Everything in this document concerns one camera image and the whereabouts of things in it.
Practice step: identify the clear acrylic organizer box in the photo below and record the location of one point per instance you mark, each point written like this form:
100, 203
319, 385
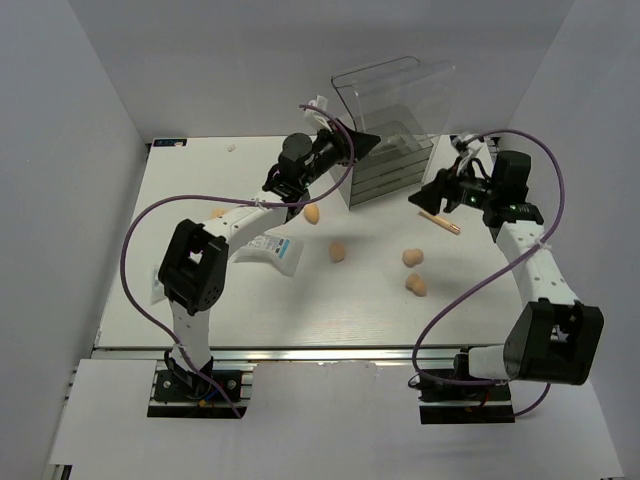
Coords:
405, 102

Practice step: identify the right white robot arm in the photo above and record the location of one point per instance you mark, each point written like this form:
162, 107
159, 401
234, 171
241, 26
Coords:
555, 338

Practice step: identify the beige rose-gold lipstick pen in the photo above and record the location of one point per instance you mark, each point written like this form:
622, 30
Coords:
442, 223

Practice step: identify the beige makeup tube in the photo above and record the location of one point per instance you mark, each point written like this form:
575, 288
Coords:
216, 213

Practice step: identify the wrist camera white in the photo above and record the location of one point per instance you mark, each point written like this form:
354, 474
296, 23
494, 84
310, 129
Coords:
315, 114
467, 147

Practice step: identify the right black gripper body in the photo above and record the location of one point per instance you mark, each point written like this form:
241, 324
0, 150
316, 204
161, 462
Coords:
468, 192

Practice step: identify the beige makeup sponge right upper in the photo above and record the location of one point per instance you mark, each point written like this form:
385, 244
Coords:
412, 257

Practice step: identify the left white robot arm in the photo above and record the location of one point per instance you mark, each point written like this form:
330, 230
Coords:
193, 270

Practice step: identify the white blue sachet packet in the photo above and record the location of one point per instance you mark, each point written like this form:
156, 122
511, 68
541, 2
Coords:
282, 252

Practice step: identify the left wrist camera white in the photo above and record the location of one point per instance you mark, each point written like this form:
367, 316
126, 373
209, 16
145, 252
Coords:
315, 114

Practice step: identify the aluminium rail front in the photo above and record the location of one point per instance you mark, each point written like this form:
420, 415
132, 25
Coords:
321, 354

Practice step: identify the beige makeup sponge right lower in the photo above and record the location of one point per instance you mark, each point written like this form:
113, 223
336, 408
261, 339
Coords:
416, 285

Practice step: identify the beige makeup sponge centre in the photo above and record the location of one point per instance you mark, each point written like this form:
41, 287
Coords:
337, 252

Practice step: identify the left blue table label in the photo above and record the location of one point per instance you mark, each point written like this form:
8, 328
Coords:
169, 142

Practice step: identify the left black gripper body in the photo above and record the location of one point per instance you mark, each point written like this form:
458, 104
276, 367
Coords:
327, 152

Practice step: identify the beige makeup sponge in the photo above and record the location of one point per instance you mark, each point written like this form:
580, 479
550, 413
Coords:
412, 257
337, 252
416, 285
312, 213

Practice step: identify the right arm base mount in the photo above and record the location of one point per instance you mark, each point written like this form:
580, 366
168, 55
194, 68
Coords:
441, 404

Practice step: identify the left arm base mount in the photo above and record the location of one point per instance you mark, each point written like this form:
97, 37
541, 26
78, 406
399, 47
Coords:
172, 399

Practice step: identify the beige makeup sponge far left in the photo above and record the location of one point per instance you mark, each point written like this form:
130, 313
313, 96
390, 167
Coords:
312, 213

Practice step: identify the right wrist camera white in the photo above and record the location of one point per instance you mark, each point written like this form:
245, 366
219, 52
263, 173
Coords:
467, 147

